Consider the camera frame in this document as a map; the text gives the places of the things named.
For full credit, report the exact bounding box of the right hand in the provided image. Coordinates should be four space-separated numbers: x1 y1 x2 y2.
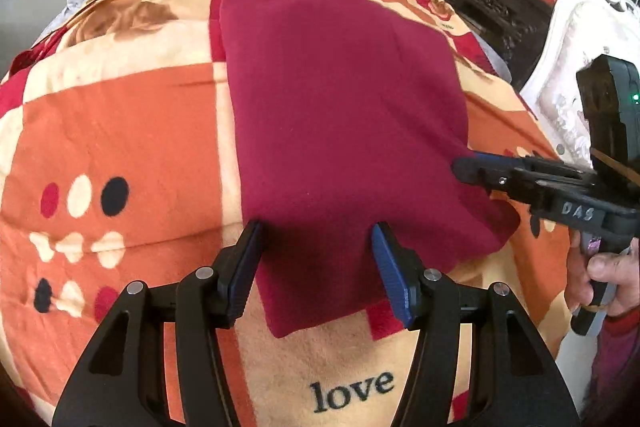
564 231 639 317

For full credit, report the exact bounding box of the maroon right sleeve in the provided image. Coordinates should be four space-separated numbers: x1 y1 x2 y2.
582 308 639 427

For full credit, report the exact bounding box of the orange red patterned blanket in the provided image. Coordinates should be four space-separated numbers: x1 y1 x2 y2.
1 0 553 426

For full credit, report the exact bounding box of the maroon fleece shirt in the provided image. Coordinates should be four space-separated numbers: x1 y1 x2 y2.
219 0 521 338

